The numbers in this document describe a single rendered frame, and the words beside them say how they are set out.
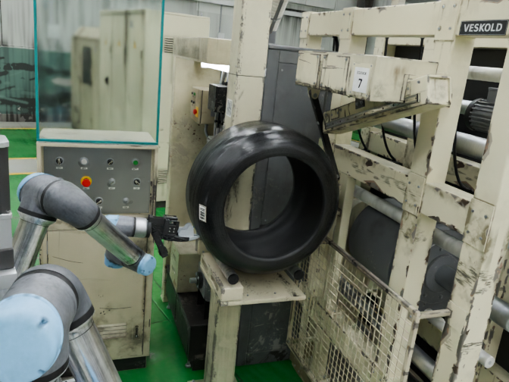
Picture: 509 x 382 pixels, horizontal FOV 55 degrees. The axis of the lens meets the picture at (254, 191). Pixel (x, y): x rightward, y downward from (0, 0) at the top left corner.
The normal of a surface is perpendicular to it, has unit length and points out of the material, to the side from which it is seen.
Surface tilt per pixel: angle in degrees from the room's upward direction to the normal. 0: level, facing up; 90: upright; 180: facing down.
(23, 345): 82
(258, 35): 90
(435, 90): 72
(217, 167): 66
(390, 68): 90
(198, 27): 90
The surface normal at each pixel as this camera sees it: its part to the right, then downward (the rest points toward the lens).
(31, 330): 0.13, 0.18
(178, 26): 0.54, 0.28
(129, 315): 0.33, 0.29
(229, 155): -0.22, -0.31
